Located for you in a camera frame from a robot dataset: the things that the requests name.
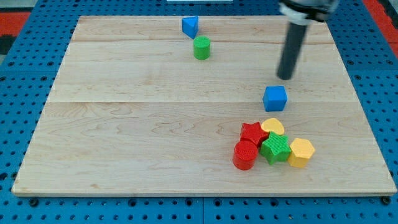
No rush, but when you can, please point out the red cylinder block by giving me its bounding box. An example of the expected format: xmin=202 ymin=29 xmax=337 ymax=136
xmin=233 ymin=140 xmax=258 ymax=170

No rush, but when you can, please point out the green star block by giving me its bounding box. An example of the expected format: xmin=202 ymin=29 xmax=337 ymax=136
xmin=259 ymin=131 xmax=291 ymax=165

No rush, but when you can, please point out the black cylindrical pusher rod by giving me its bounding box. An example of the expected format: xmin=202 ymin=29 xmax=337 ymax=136
xmin=277 ymin=22 xmax=308 ymax=80

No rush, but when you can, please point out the red star block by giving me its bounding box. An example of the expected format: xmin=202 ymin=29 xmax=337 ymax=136
xmin=240 ymin=122 xmax=269 ymax=148

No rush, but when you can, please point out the blue cube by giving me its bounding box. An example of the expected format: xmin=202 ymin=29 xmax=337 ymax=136
xmin=262 ymin=86 xmax=288 ymax=112

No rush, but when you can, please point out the yellow heart block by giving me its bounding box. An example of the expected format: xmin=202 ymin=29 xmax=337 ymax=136
xmin=261 ymin=118 xmax=285 ymax=135

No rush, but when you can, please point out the wooden board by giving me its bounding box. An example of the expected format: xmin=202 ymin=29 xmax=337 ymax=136
xmin=12 ymin=16 xmax=397 ymax=197

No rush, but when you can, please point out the green cylinder block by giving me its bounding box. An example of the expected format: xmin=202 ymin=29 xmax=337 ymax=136
xmin=193 ymin=36 xmax=211 ymax=60

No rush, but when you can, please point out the blue triangle block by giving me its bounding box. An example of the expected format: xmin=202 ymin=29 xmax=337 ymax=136
xmin=182 ymin=16 xmax=199 ymax=39

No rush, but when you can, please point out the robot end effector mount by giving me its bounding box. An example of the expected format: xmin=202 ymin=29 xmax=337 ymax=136
xmin=278 ymin=0 xmax=340 ymax=25

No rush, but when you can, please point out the yellow hexagon block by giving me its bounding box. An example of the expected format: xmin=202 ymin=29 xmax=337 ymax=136
xmin=287 ymin=138 xmax=315 ymax=168

